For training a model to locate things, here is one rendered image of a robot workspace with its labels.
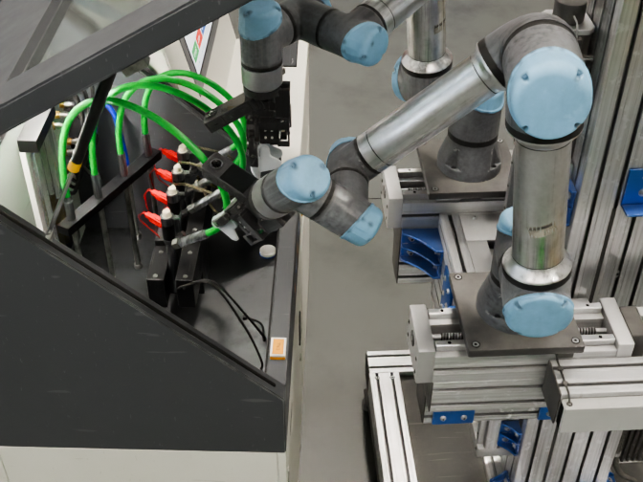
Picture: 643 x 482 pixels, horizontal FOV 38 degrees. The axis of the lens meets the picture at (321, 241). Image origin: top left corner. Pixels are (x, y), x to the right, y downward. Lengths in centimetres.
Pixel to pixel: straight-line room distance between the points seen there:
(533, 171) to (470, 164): 72
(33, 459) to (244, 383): 50
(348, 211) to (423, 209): 73
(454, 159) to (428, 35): 30
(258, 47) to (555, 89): 55
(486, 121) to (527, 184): 67
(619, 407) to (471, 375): 28
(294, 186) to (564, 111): 42
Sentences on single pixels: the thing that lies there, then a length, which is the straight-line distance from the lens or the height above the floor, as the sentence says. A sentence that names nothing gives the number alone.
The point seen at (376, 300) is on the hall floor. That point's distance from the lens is 338.
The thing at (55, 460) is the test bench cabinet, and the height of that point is 75.
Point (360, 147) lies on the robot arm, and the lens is 160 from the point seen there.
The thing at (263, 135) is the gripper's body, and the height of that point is 134.
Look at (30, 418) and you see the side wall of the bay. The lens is 193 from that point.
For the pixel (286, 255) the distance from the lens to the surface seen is 210.
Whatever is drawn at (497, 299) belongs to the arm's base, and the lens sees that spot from 181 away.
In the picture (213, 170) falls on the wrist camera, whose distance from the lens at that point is 165.
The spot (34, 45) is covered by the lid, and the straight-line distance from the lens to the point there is 164.
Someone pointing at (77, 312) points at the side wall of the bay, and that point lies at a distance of 169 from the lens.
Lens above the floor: 231
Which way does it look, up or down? 39 degrees down
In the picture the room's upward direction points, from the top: 1 degrees clockwise
